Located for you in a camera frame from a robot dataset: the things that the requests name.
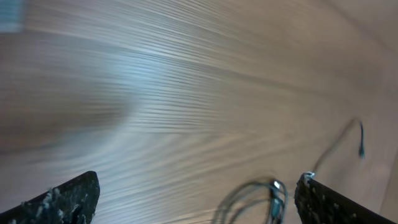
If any black cable long thin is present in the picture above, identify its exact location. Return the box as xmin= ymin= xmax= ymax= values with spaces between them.
xmin=310 ymin=117 xmax=366 ymax=175

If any black cable coiled usb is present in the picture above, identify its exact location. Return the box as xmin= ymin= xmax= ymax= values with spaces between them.
xmin=213 ymin=177 xmax=289 ymax=224

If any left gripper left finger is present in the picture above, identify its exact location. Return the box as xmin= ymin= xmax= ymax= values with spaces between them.
xmin=1 ymin=170 xmax=100 ymax=224

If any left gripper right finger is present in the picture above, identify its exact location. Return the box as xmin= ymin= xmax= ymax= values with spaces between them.
xmin=294 ymin=172 xmax=395 ymax=224

